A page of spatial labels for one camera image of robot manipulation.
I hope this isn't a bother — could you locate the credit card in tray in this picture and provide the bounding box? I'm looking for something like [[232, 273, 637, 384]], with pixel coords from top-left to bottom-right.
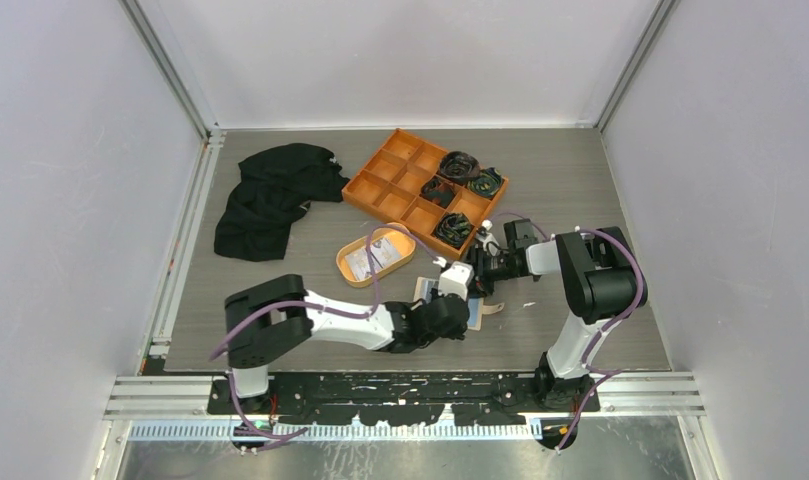
[[344, 249, 371, 281], [370, 236, 402, 270]]

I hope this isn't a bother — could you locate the green yellow rolled tie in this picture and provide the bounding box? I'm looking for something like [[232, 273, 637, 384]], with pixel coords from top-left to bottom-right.
[[432, 212, 474, 249]]

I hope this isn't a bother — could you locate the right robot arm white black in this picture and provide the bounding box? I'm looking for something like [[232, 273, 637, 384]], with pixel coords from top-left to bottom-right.
[[463, 217, 648, 411]]

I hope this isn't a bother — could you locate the aluminium front frame rail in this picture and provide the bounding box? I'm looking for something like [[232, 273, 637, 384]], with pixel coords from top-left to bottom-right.
[[104, 373, 706, 444]]

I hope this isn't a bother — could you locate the dark red rolled tie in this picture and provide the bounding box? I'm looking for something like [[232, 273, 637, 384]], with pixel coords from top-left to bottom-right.
[[420, 176, 456, 209]]

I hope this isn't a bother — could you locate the dark brown rolled tie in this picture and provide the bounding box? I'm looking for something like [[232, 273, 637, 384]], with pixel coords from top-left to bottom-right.
[[438, 150, 481, 185]]

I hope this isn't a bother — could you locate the left credit card in tray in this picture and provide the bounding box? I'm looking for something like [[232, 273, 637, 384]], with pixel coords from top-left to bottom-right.
[[344, 249, 371, 281]]

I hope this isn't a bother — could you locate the black cloth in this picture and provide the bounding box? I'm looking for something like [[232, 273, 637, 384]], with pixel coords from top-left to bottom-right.
[[213, 143, 349, 262]]

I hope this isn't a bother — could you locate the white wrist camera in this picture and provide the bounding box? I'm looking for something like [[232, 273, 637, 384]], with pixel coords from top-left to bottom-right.
[[475, 219, 502, 256], [436, 261, 474, 300]]

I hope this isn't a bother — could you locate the beige card holder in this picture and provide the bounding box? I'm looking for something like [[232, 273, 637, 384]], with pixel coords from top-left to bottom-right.
[[414, 277, 505, 331]]

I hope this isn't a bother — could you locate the green patterned rolled tie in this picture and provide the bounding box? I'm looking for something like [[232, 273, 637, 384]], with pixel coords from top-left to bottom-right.
[[466, 167, 504, 200]]

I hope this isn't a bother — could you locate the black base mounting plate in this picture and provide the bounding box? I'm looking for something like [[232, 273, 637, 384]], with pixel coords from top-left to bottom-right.
[[206, 371, 599, 427]]

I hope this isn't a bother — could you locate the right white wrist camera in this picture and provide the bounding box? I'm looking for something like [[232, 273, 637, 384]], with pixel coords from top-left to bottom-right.
[[475, 219, 502, 256]]

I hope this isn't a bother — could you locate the orange compartment organizer box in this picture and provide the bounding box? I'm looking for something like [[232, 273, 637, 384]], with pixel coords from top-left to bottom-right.
[[342, 129, 509, 259]]

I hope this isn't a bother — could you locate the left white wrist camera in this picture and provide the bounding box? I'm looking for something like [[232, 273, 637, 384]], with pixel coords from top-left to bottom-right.
[[436, 261, 474, 300]]

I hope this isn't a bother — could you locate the right credit card in tray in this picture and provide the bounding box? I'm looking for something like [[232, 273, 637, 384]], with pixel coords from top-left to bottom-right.
[[370, 236, 402, 270]]

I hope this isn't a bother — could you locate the orange oval tray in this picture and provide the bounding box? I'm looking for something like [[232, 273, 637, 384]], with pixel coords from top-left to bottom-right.
[[335, 223, 417, 288]]

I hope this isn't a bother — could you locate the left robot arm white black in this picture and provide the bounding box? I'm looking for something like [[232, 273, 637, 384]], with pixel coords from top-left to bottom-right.
[[211, 274, 470, 413]]

